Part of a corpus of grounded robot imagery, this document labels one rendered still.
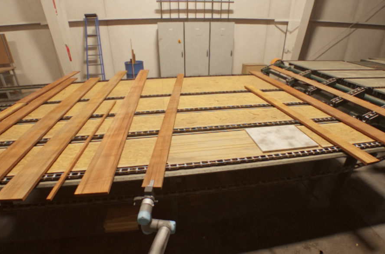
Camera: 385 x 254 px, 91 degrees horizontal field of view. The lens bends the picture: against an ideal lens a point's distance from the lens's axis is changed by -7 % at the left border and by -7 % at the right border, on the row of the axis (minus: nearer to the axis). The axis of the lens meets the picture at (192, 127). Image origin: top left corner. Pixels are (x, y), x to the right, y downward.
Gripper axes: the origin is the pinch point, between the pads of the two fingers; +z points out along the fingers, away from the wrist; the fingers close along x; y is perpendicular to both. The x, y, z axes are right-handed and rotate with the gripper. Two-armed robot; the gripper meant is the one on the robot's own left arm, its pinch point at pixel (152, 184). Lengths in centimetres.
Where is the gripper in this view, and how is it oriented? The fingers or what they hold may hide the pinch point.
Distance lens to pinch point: 153.5
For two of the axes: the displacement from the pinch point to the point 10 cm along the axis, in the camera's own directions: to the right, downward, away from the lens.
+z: 0.1, -4.5, 8.9
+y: 10.0, 0.0, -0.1
